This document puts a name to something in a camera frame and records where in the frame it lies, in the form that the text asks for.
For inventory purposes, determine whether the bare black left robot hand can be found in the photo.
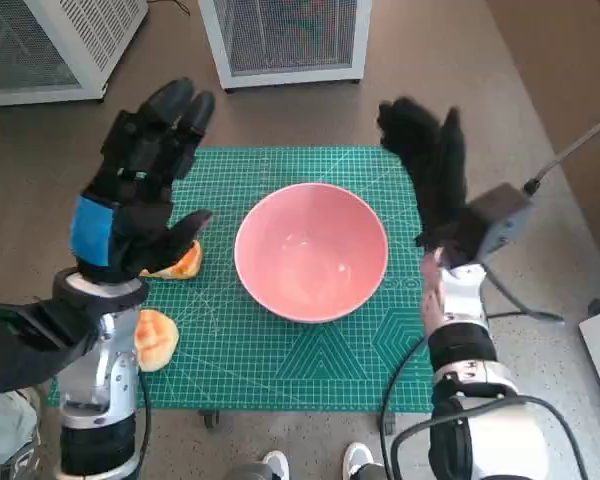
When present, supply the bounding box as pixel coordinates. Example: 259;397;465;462
69;77;217;284

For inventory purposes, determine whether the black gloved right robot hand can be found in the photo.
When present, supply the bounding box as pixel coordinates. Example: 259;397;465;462
377;96;475;269

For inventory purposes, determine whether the long orange toy bread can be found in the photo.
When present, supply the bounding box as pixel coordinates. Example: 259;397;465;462
138;239;204;280

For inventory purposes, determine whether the round toy bread bun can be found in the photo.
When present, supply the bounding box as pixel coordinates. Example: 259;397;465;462
134;308;181;374

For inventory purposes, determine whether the pink bowl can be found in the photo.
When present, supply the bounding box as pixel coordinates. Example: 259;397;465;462
233;182;390;324

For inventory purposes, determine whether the grey metal rod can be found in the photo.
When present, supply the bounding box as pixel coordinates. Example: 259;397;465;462
539;119;600;176

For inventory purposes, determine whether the wide white mesh cabinet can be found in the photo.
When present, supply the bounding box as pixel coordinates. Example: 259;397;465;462
0;0;150;108

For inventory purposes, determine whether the narrow white mesh cabinet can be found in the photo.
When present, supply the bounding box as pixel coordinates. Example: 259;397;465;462
198;0;373;91

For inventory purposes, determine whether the green cutting mat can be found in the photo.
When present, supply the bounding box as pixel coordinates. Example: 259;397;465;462
47;144;434;413

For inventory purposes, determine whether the seated person's leg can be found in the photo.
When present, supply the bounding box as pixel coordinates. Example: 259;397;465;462
0;384;46;480

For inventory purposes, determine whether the person's white left shoe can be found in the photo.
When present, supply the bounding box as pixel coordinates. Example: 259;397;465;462
261;449;291;480

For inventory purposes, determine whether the person's white shoe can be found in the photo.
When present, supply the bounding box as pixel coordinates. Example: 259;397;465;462
261;449;291;480
342;440;376;480

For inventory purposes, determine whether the person's white right shoe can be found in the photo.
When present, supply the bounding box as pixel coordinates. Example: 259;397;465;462
342;440;376;480

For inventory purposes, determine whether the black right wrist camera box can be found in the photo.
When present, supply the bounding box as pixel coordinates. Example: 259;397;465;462
465;182;542;262

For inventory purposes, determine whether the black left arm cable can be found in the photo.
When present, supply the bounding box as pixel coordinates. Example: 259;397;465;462
135;369;154;480

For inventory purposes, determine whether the thin black floor cable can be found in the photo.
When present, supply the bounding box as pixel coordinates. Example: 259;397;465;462
147;0;191;14

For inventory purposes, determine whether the long black right arm cable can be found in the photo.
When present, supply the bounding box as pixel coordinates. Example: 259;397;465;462
377;337;432;480

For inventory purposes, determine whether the looped black right arm cable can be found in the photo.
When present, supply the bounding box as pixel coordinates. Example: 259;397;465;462
389;394;589;480

